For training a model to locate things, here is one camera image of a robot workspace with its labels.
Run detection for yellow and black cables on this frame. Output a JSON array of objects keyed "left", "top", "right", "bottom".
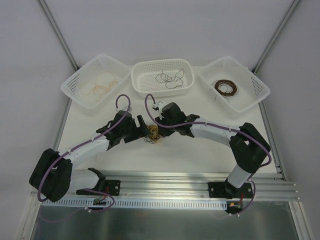
[{"left": 142, "top": 124, "right": 164, "bottom": 145}]

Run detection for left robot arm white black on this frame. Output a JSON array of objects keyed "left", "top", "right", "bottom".
[{"left": 29, "top": 110, "right": 149, "bottom": 202}]

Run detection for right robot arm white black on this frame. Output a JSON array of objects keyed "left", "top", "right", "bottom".
[{"left": 152, "top": 101, "right": 271, "bottom": 199}]

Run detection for white middle perforated basket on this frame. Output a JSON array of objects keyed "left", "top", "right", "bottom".
[{"left": 131, "top": 58, "right": 195, "bottom": 98}]

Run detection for white left basket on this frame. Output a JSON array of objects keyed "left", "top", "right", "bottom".
[{"left": 60, "top": 54, "right": 131, "bottom": 112}]

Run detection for white right basket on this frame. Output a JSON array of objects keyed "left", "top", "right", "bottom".
[{"left": 198, "top": 56, "right": 271, "bottom": 116}]

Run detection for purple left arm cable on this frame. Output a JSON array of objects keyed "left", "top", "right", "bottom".
[{"left": 37, "top": 94, "right": 133, "bottom": 215}]

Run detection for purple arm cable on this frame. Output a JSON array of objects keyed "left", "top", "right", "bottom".
[
  {"left": 144, "top": 93, "right": 273, "bottom": 217},
  {"left": 37, "top": 94, "right": 133, "bottom": 215}
]

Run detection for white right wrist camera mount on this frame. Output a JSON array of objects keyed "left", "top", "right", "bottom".
[{"left": 152, "top": 101, "right": 167, "bottom": 111}]

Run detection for grey-black cables in middle basket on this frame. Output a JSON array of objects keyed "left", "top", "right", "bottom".
[{"left": 154, "top": 67, "right": 186, "bottom": 90}]

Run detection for aluminium frame rail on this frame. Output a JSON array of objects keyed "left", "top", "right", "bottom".
[{"left": 29, "top": 169, "right": 301, "bottom": 202}]

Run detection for yellow cables in left basket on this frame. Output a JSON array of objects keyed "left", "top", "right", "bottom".
[{"left": 79, "top": 71, "right": 119, "bottom": 103}]

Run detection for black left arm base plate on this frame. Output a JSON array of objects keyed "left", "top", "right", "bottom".
[{"left": 76, "top": 179, "right": 121, "bottom": 196}]

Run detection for brown cable coil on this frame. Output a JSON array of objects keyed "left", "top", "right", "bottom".
[{"left": 211, "top": 79, "right": 240, "bottom": 103}]

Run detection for white slotted cable duct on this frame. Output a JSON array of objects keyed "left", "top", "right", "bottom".
[{"left": 42, "top": 197, "right": 227, "bottom": 211}]

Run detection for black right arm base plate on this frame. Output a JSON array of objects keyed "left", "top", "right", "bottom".
[{"left": 207, "top": 181, "right": 253, "bottom": 199}]

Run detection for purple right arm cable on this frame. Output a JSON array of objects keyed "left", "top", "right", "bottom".
[{"left": 144, "top": 93, "right": 273, "bottom": 217}]

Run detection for left aluminium corner post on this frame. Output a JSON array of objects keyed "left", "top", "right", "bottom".
[{"left": 36, "top": 0, "right": 80, "bottom": 71}]

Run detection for aluminium corner post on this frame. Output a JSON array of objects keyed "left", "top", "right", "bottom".
[
  {"left": 251, "top": 0, "right": 302, "bottom": 75},
  {"left": 36, "top": 0, "right": 80, "bottom": 71}
]

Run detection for right aluminium corner post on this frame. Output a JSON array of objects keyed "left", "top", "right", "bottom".
[{"left": 251, "top": 0, "right": 302, "bottom": 75}]

